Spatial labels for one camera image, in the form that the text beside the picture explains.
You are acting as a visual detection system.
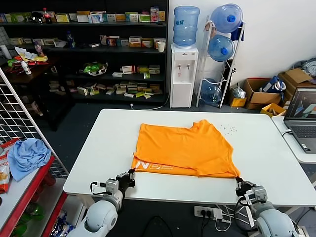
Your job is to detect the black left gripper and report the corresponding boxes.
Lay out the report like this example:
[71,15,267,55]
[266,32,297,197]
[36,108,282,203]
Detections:
[116,168,136,191]

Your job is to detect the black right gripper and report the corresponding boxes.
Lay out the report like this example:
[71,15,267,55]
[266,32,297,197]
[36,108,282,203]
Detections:
[236,176,256,197]

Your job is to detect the orange t-shirt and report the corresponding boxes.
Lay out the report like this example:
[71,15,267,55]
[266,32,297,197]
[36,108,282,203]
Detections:
[131,119,241,179]

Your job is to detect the pile of grey clothes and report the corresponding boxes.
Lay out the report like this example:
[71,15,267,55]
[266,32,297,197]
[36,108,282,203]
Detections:
[293,58,316,77]

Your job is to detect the white power strip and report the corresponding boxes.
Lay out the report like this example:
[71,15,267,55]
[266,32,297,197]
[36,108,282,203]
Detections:
[194,205,224,219]

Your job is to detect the scattered dark crumbs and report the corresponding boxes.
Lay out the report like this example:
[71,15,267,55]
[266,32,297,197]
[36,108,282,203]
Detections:
[220,125,237,135]

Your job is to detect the white side table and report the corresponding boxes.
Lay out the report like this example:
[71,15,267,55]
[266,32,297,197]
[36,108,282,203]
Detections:
[271,116,316,163]

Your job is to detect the yellow plastic crate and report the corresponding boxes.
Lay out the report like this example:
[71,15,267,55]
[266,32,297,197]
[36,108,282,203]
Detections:
[260,103,287,118]

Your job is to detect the small yellow crate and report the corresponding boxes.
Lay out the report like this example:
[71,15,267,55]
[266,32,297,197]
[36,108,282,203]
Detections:
[231,97,247,107]

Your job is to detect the grey laptop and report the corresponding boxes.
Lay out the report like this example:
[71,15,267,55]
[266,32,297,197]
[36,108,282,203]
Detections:
[283,86,316,154]

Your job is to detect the blue patterned package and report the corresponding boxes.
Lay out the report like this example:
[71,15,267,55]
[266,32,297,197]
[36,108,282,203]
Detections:
[49,209,75,237]

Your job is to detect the red-edged cardboard box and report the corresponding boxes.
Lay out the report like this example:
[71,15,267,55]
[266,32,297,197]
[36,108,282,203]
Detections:
[243,78,282,110]

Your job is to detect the silver foil bag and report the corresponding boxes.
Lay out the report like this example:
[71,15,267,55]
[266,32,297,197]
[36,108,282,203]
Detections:
[232,83,246,99]

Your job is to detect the blue white bag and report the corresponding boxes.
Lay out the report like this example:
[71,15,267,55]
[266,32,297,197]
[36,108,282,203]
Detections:
[261,76,286,92]

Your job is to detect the green plastic bottle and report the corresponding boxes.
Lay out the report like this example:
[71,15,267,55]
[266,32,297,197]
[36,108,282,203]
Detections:
[23,203,46,223]

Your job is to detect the light blue cloth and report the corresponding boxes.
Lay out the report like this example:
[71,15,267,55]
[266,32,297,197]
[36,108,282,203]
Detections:
[7,138,52,182]

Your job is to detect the red white medicine box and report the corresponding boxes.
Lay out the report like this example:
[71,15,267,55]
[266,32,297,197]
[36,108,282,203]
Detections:
[120,65,136,75]

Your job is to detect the white water dispenser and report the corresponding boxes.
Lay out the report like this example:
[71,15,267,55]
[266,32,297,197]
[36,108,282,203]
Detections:
[170,43,199,109]

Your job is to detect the red white cart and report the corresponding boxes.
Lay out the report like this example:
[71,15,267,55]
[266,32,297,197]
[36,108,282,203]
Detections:
[0,138,69,237]

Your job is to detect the bowl with green fruit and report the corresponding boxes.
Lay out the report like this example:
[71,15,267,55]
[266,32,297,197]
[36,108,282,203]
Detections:
[79,61,109,76]

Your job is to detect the black shelving unit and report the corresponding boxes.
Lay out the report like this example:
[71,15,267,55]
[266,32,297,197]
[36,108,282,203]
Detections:
[0,0,170,104]

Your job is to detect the open brown cardboard box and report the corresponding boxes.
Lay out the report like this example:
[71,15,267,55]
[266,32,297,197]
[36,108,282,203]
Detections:
[278,68,314,86]

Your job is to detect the red white snack bag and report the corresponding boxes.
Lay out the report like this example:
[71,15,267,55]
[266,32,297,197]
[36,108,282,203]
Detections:
[0,138,20,155]

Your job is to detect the white metal jug rack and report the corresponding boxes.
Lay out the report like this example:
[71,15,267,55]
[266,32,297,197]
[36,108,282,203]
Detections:
[196,15,246,108]

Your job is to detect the orange chips bag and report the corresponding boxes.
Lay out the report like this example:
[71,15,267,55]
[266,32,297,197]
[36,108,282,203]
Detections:
[0,154,11,195]

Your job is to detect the dark wooden table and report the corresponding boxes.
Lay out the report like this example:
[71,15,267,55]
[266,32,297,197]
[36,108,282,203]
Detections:
[0,58,75,131]

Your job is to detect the blue plastic bottle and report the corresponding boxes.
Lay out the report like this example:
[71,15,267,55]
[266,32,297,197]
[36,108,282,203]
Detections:
[66,30,76,49]

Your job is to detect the white bottle red cap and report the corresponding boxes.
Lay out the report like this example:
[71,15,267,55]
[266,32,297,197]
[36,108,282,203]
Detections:
[21,61,32,76]

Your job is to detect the navy blue cloth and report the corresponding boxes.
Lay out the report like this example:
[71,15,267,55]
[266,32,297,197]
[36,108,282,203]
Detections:
[231,22,246,42]

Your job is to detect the purple bottle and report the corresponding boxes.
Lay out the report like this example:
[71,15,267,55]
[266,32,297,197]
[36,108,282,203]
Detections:
[34,40,44,57]

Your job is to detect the yellow paper envelope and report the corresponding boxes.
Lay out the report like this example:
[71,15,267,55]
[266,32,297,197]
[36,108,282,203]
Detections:
[14,46,49,62]

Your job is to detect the labelled blue water jug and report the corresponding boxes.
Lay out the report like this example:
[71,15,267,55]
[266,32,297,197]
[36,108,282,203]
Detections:
[172,6,200,48]

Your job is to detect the blue white medicine box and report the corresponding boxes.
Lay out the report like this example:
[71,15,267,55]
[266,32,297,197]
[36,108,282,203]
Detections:
[88,13,104,23]

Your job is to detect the tall pink blue carton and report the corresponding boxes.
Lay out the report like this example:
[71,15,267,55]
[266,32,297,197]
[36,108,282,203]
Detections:
[150,6,159,23]

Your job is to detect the cola bottle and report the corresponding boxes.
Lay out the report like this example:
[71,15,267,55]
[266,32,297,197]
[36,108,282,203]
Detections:
[42,7,53,25]

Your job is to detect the shiny black bowl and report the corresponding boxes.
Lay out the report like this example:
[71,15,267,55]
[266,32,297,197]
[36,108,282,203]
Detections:
[31,11,44,24]

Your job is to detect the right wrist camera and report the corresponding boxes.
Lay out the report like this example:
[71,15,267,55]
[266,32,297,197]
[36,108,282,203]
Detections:
[244,186,268,205]

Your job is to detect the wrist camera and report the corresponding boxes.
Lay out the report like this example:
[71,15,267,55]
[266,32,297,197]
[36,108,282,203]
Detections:
[105,179,119,195]
[244,186,268,205]

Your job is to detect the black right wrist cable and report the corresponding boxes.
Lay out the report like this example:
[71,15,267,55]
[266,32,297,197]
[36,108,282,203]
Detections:
[233,196,257,232]

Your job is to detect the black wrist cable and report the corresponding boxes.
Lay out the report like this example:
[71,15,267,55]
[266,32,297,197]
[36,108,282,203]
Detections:
[233,196,257,232]
[89,181,107,197]

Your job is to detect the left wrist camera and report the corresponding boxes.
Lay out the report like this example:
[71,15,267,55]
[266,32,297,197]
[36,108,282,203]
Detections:
[105,179,119,195]

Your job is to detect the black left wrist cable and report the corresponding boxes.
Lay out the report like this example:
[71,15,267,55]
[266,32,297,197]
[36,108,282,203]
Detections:
[89,181,107,197]

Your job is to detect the white floor cable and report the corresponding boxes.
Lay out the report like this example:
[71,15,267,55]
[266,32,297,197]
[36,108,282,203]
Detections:
[130,92,171,111]

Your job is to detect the white wire grid panel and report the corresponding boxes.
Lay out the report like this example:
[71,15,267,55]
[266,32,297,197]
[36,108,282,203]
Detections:
[0,68,70,178]

